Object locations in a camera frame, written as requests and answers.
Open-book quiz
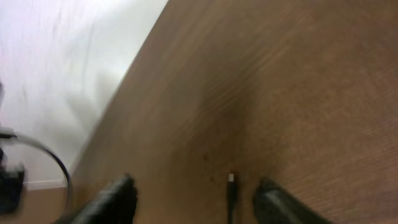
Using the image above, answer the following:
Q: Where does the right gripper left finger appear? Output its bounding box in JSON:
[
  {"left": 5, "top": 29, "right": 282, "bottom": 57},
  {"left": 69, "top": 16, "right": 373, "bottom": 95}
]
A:
[{"left": 55, "top": 174, "right": 137, "bottom": 224}]

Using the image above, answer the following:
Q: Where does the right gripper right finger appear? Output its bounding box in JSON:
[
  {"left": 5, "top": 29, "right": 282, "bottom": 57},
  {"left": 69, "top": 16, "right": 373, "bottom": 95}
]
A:
[{"left": 252, "top": 178, "right": 331, "bottom": 224}]

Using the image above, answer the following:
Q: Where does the left camera black cable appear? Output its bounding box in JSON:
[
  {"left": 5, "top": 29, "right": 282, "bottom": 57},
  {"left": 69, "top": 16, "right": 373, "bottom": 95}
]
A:
[{"left": 0, "top": 127, "right": 74, "bottom": 215}]

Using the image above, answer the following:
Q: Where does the black USB charging cable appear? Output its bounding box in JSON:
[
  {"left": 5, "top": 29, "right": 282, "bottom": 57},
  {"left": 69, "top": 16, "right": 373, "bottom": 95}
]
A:
[{"left": 226, "top": 173, "right": 239, "bottom": 224}]

